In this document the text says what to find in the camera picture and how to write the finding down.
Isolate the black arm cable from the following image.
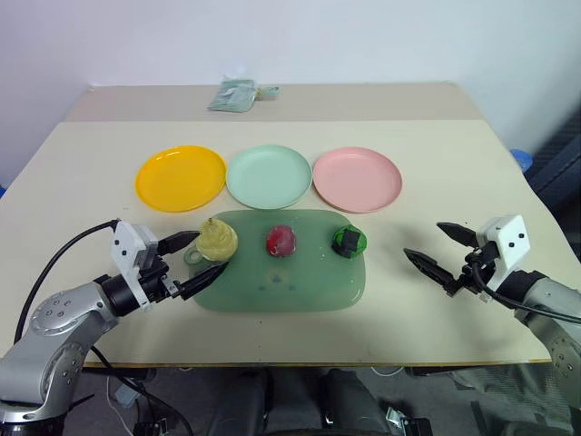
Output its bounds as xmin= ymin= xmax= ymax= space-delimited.
xmin=470 ymin=261 xmax=581 ymax=326
xmin=13 ymin=219 xmax=120 ymax=346

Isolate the green round toy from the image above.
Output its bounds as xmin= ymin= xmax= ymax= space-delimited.
xmin=330 ymin=225 xmax=368 ymax=260

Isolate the pink plate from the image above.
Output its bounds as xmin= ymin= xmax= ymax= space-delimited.
xmin=311 ymin=145 xmax=404 ymax=215

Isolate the yellow plate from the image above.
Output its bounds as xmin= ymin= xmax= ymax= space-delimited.
xmin=135 ymin=144 xmax=228 ymax=213

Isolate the green plastic packet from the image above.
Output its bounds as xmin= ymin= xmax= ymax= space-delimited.
xmin=207 ymin=76 xmax=259 ymax=114

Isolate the red apple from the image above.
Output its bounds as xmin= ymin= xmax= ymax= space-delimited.
xmin=264 ymin=223 xmax=299 ymax=259

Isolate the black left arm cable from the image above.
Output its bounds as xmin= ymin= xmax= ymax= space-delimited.
xmin=13 ymin=219 xmax=120 ymax=346

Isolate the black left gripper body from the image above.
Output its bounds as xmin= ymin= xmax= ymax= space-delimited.
xmin=136 ymin=245 xmax=182 ymax=304

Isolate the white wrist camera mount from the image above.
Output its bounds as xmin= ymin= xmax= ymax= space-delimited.
xmin=474 ymin=214 xmax=531 ymax=292
xmin=109 ymin=219 xmax=160 ymax=313

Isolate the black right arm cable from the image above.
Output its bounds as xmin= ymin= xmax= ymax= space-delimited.
xmin=470 ymin=261 xmax=581 ymax=326

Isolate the yellow pear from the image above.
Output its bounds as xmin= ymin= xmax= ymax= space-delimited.
xmin=196 ymin=217 xmax=240 ymax=262

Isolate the green cutting board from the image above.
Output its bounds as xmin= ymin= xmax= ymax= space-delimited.
xmin=182 ymin=208 xmax=368 ymax=313

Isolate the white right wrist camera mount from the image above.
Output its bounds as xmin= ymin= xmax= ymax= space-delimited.
xmin=474 ymin=214 xmax=531 ymax=292

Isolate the light green plate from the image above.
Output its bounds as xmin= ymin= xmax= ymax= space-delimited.
xmin=225 ymin=144 xmax=313 ymax=211

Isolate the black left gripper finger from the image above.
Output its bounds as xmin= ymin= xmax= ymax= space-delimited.
xmin=177 ymin=262 xmax=228 ymax=302
xmin=156 ymin=230 xmax=202 ymax=255

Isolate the dark rounded robot leg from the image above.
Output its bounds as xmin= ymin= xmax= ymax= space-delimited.
xmin=308 ymin=367 xmax=391 ymax=436

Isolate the blue object beside table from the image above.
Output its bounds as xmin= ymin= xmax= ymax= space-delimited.
xmin=508 ymin=148 xmax=535 ymax=173

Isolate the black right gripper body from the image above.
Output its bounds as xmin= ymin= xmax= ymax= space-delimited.
xmin=444 ymin=240 xmax=498 ymax=301

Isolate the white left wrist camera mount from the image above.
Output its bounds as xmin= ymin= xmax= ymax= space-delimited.
xmin=109 ymin=219 xmax=160 ymax=313

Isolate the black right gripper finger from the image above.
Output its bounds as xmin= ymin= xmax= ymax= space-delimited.
xmin=403 ymin=247 xmax=457 ymax=289
xmin=436 ymin=222 xmax=480 ymax=249

